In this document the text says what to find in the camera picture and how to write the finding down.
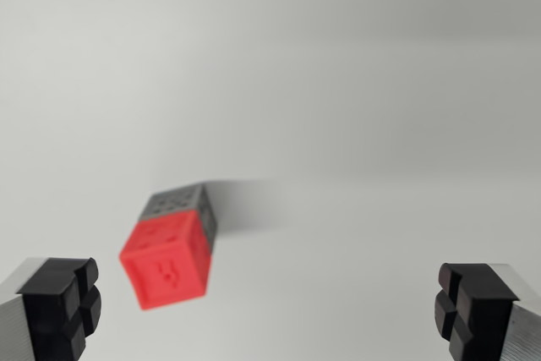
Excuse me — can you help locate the black-padded silver gripper right finger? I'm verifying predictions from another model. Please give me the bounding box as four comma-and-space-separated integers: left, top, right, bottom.
433, 262, 541, 361

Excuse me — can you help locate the black-padded silver gripper left finger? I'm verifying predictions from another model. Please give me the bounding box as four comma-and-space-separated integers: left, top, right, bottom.
0, 256, 103, 361

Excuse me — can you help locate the red studded cube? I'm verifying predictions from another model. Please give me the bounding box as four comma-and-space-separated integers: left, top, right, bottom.
118, 210, 211, 313

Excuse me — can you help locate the grey studded cube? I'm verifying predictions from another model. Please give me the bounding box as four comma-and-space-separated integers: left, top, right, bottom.
139, 182, 219, 253

